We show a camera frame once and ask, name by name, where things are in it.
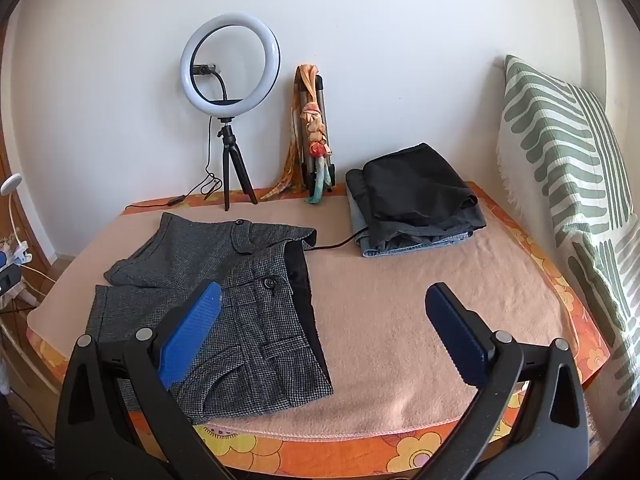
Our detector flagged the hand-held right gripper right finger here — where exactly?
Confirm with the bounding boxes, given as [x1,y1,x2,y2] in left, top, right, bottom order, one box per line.
[424,282,589,480]

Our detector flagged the white cable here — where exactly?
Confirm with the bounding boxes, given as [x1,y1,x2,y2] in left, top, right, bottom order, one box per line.
[20,259,60,307]

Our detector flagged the small black tripod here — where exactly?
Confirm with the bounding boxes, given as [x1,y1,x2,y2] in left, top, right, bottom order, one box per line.
[216,117,259,212]

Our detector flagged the folded silver tripod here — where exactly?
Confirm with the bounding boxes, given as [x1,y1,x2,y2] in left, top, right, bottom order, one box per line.
[289,74,337,194]

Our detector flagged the green striped white pillow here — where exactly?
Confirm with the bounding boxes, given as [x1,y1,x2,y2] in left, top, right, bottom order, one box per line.
[495,55,640,412]

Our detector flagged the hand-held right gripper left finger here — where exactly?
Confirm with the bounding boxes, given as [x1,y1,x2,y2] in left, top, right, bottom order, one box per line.
[55,281,223,480]

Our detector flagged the peach blanket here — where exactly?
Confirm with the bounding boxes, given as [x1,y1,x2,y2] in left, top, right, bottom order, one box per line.
[26,195,581,437]

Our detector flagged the black ring light cable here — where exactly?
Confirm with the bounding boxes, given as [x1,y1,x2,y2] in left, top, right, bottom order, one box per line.
[124,120,224,211]

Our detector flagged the black cord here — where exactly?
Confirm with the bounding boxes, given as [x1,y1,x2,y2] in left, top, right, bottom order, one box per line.
[312,227,372,252]

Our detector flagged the orange floral sheet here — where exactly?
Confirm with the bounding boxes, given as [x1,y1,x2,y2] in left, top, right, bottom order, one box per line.
[25,182,613,480]

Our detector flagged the folded black pants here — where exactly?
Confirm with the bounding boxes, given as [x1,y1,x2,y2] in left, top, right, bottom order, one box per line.
[362,143,487,249]

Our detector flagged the folded tripod with orange scarf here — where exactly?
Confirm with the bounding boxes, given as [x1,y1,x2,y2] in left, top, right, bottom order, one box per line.
[260,64,337,206]

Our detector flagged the white gooseneck lamp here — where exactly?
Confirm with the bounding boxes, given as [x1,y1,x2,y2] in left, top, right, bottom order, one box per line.
[0,173,32,266]

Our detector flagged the folded blue jeans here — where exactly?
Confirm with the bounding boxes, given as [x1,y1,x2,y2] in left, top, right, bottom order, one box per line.
[346,169,476,259]

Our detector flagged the grey tweed pants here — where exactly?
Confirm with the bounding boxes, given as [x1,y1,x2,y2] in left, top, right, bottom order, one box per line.
[85,211,335,425]

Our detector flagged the white ring light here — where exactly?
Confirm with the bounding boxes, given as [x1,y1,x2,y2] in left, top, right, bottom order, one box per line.
[180,21,281,120]

